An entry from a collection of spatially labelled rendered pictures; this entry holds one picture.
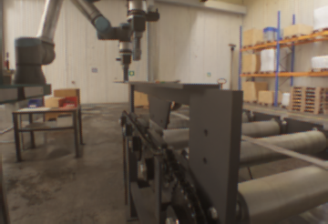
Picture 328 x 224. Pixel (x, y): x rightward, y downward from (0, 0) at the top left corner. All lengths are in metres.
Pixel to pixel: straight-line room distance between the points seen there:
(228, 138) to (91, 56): 10.80
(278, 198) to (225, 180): 0.21
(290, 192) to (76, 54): 10.90
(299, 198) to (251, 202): 0.15
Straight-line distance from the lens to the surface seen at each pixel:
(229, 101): 0.35
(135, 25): 0.74
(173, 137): 1.00
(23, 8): 12.16
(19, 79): 1.06
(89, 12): 1.04
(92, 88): 10.96
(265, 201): 0.55
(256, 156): 0.90
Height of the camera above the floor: 1.17
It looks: 6 degrees down
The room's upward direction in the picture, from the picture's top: straight up
